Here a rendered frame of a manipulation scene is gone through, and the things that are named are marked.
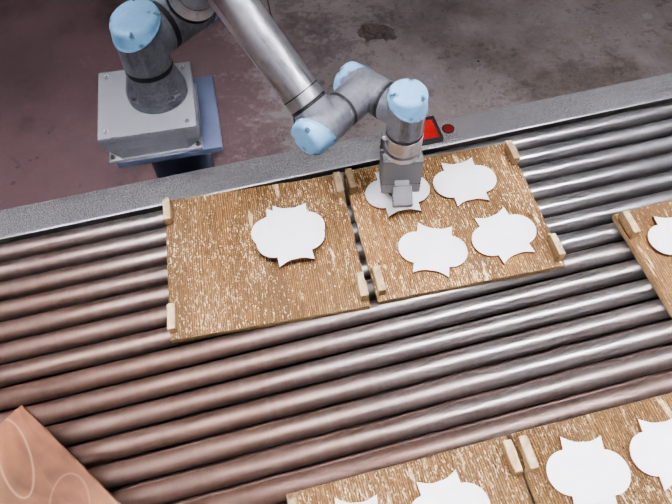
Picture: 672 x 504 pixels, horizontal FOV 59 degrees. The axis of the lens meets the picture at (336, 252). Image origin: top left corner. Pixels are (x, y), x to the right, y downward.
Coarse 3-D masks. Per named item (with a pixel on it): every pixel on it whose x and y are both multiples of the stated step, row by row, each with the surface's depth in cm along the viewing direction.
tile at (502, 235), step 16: (480, 224) 132; (496, 224) 132; (512, 224) 132; (528, 224) 131; (480, 240) 130; (496, 240) 129; (512, 240) 129; (528, 240) 129; (496, 256) 128; (512, 256) 128
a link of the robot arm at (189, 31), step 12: (156, 0) 137; (168, 0) 135; (180, 0) 134; (192, 0) 132; (204, 0) 132; (180, 12) 136; (192, 12) 136; (204, 12) 137; (180, 24) 139; (192, 24) 139; (204, 24) 142; (192, 36) 144
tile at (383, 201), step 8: (376, 176) 138; (376, 184) 137; (424, 184) 137; (368, 192) 136; (376, 192) 136; (416, 192) 135; (424, 192) 135; (368, 200) 135; (376, 200) 134; (384, 200) 134; (416, 200) 134; (424, 200) 135; (376, 208) 134; (384, 208) 134; (392, 208) 133; (400, 208) 133; (408, 208) 133; (416, 208) 133
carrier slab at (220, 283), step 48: (240, 192) 138; (288, 192) 138; (192, 240) 132; (240, 240) 132; (336, 240) 131; (192, 288) 126; (240, 288) 125; (288, 288) 125; (336, 288) 125; (192, 336) 120
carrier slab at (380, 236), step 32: (448, 160) 142; (480, 160) 142; (512, 192) 137; (384, 224) 133; (416, 224) 133; (448, 224) 133; (544, 224) 132; (384, 256) 129; (480, 256) 128; (544, 256) 128; (416, 288) 125; (448, 288) 125
